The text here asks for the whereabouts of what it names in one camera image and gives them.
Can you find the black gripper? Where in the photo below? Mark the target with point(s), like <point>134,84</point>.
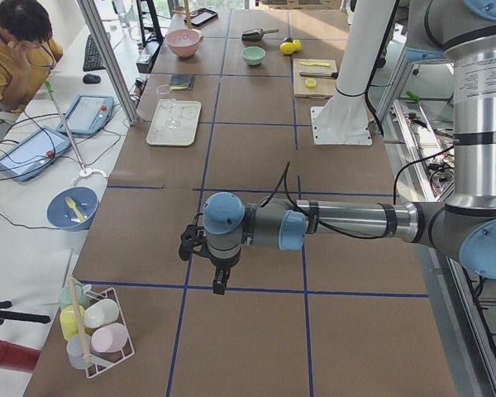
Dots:
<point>221,265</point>

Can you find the mint green bowl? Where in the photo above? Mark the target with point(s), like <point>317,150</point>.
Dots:
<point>253,55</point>

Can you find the metal ice scoop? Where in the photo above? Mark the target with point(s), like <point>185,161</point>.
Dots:
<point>257,34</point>

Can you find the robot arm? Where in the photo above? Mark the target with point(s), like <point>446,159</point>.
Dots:
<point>463,227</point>

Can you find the pink bowl with ice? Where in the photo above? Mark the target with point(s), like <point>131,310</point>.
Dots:
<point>184,42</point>

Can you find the pink plastic cup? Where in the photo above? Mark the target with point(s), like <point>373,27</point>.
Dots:
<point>109,338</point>

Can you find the white plastic cup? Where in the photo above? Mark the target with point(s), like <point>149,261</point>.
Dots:
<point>103,312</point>

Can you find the light blue plastic cup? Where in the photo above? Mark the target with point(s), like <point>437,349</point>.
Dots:
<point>74,351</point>

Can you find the green plastic cup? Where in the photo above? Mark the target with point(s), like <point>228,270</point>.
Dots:
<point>65,298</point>

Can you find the yellow plastic cup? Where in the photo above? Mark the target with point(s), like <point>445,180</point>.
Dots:
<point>68,323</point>

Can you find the cream serving tray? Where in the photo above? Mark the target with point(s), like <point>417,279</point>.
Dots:
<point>187,113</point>

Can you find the yellow plastic fork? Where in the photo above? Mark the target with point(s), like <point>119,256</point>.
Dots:
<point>73,206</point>

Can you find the clear wine glass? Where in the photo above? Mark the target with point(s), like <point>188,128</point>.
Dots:
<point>166,101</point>

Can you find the far blue teach pendant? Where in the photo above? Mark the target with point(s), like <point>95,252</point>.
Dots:
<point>88,114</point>

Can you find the blue teach pendant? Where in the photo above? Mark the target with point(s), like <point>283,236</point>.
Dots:
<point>32,155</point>
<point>88,114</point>

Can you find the half lemon slice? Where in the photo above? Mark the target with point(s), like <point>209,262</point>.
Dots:
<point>310,83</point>

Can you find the black tripod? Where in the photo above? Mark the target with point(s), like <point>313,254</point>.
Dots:
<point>19,316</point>

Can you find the wooden cutting board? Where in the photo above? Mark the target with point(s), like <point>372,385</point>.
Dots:
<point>314,78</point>

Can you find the near blue teach pendant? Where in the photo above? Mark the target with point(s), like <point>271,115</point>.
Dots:
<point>32,155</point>

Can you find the red cylinder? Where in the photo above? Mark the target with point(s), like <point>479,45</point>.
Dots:
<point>16,357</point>

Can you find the yellow plastic knife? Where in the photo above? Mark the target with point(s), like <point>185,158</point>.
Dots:
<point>320,64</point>

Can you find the black computer mouse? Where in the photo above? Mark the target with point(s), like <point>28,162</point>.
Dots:
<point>91,79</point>

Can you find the yellow lemon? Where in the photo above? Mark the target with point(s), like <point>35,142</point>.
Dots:
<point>287,48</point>
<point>297,44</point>

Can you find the black keyboard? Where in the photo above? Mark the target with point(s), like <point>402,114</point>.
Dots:
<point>92,59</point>

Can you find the metal reacher stick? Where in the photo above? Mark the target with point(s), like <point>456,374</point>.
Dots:
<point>85,171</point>

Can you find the seated person yellow shirt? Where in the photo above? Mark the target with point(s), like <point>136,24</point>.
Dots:
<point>28,52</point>

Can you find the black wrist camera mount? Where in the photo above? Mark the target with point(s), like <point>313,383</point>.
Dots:
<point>193,241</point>

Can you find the white wire cup rack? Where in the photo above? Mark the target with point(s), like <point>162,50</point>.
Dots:
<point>103,362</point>

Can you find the wooden rack handle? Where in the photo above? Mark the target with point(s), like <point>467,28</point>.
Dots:
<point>84,341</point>

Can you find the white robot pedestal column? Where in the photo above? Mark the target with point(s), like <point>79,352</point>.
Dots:
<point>344,119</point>

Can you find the aluminium frame post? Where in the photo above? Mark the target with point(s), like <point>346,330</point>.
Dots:
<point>96,27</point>

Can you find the black handled knife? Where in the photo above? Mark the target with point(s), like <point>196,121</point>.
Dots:
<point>319,75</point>

